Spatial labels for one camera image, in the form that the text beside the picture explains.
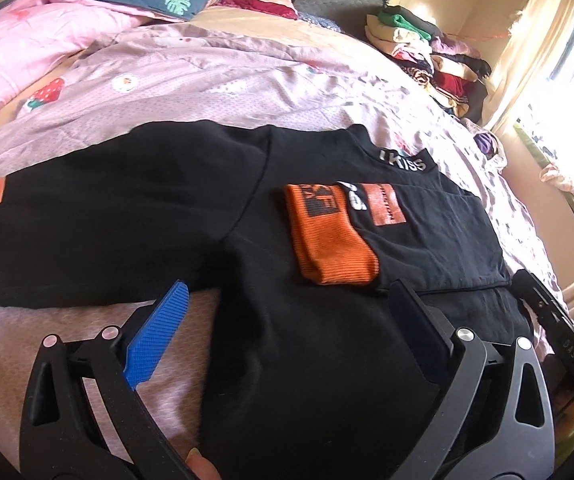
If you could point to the black shirt with orange patches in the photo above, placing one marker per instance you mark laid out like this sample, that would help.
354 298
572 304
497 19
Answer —
292 360

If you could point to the person's left hand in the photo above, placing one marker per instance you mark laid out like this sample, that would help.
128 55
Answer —
202 466

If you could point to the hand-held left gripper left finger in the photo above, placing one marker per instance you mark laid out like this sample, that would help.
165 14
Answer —
159 332

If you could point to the pile of folded clothes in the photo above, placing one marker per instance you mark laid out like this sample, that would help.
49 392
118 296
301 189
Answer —
432 55

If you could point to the purple strawberry print bedsheet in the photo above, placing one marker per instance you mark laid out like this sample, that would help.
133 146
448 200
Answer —
217 85

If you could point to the cream curtain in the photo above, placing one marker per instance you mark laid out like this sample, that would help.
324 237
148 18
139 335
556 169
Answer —
527 50

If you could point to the pink quilt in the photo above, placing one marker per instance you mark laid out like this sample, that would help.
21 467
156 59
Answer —
27 50

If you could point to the beige bed sheet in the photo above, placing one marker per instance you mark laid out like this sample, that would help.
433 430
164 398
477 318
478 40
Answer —
267 30

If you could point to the purple crumpled cloth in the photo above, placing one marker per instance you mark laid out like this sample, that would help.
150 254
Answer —
487 145

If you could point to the red pillow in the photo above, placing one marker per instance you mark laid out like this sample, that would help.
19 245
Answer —
262 7

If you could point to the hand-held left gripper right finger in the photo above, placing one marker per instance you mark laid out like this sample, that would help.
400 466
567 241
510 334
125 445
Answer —
419 332

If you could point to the blue patterned pillow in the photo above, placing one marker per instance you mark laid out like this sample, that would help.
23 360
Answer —
317 20

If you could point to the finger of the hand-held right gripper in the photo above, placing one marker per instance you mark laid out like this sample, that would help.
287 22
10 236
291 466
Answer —
529 287

